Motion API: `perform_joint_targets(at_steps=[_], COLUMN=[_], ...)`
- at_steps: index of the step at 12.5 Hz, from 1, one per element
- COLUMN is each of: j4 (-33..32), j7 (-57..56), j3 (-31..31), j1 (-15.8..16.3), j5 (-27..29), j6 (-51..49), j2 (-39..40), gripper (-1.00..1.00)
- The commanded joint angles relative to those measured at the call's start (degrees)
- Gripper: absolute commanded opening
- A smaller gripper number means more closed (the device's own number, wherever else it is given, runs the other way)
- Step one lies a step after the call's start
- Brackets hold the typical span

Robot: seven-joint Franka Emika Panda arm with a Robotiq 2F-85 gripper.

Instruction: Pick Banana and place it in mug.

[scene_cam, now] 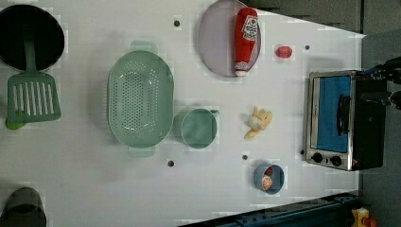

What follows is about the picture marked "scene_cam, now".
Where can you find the peeled toy banana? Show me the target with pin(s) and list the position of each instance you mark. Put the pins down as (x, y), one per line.
(258, 122)

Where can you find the green mug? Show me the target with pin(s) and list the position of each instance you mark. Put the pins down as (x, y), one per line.
(196, 128)

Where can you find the green oval colander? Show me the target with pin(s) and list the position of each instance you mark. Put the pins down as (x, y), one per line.
(140, 99)

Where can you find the grey round plate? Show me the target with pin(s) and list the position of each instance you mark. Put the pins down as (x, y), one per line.
(216, 38)

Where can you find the small red toy fruit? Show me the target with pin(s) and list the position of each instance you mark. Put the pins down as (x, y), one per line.
(268, 171)

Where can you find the blue bowl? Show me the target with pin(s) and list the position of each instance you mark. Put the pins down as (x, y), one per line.
(278, 178)

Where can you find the toy orange slice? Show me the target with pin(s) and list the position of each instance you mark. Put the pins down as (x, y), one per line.
(266, 182)

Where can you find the red ketchup bottle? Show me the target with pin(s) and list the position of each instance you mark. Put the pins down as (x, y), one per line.
(245, 37)

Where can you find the red toy strawberry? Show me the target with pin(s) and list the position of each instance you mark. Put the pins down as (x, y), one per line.
(283, 52)

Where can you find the silver black toaster oven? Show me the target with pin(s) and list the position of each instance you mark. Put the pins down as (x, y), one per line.
(344, 130)

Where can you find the green slotted spatula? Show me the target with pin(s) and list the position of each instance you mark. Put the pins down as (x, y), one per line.
(32, 95)

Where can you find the yellow red emergency button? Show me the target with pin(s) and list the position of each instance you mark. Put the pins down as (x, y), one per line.
(362, 218)

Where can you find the black cylindrical cup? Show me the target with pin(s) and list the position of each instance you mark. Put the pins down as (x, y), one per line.
(24, 208)

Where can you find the black round pan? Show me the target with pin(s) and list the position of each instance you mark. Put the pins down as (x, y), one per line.
(47, 34)

